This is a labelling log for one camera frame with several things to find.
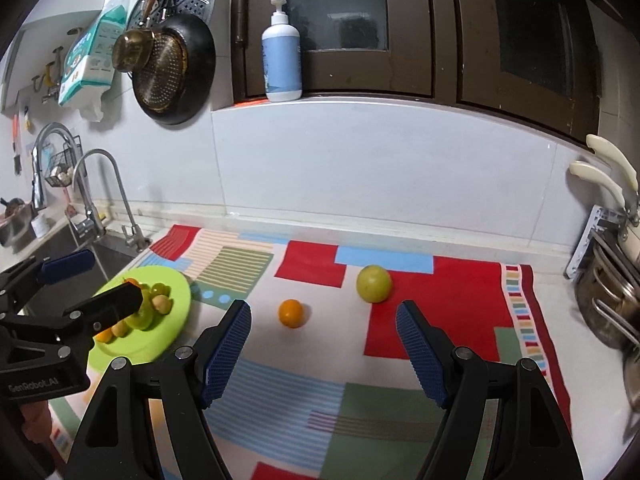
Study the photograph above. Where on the white blue soap bottle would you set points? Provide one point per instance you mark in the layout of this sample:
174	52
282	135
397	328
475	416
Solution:
281	57

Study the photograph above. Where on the metal dish rack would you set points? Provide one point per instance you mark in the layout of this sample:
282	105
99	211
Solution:
601	229

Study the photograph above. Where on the cream knife handle lower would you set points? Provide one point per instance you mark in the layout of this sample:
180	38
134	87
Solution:
592	174

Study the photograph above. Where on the left hand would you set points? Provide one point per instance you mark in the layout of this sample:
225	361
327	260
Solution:
37	423

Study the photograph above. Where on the colourful patterned table mat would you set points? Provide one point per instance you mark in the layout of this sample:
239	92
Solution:
336	398

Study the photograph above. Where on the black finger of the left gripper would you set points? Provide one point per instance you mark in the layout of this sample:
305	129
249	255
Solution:
20	282
85	319

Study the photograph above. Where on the dark wooden window frame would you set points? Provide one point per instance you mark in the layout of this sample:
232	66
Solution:
531	61

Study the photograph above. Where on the teal white tissue pack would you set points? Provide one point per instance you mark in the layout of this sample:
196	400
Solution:
88	70

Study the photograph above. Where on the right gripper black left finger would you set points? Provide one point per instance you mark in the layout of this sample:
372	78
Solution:
115	439

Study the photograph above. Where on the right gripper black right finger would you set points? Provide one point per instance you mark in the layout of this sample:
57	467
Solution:
531	438

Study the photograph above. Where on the wire sink caddy basket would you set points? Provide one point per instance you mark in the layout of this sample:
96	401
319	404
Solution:
58	163

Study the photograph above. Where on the large green apple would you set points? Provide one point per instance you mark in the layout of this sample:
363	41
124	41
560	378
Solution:
143	318

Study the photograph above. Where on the small orange tangerine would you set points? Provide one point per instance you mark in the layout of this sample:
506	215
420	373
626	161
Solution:
291	313

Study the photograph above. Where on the dark green round fruit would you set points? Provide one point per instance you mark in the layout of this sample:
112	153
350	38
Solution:
146	292

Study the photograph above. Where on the small yellow-brown fruit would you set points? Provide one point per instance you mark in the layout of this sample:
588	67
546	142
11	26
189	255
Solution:
120	329

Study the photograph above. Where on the stainless steel pot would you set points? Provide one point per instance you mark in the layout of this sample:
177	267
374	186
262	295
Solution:
603	280

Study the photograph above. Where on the brass colander strainer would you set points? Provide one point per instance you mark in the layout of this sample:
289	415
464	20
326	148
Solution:
156	63

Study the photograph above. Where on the small green fruit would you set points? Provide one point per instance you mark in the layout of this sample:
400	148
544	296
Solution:
159	289

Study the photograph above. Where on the orange tangerine with stem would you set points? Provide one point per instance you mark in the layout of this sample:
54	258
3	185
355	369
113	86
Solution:
105	336

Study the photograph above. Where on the stainless steel sink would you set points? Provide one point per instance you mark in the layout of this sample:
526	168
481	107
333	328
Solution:
112	255

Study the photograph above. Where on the cream knife handle upper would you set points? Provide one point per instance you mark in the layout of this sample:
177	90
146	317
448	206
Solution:
611	153

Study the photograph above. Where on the small yellowish fruit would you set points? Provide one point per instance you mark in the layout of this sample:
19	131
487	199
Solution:
162	304

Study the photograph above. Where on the black hanging frying pan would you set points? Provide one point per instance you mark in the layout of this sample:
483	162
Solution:
199	44

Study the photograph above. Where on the tall chrome kitchen faucet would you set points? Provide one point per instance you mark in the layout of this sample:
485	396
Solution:
92	226

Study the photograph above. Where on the cream knife handle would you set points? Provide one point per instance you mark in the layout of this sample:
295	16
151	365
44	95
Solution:
592	174
611	153

